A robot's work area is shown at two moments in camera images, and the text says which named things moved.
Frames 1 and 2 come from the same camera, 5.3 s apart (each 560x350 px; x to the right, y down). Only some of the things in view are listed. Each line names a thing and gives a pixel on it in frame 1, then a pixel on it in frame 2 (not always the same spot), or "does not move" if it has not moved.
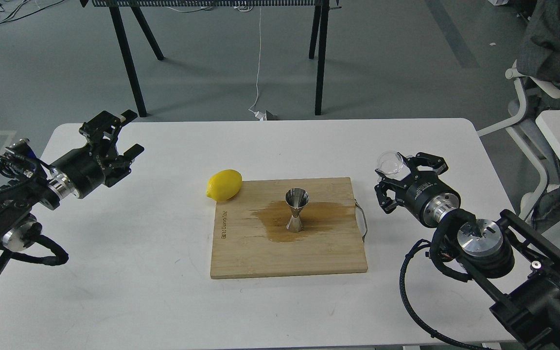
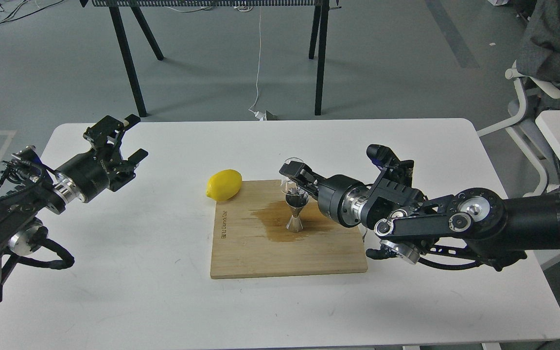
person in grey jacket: [557, 50] does not move
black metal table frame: [320, 25] does not move
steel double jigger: [296, 198] does not move
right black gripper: [427, 198] to [341, 198]
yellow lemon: [224, 185] does not move
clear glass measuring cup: [389, 162] to [288, 185]
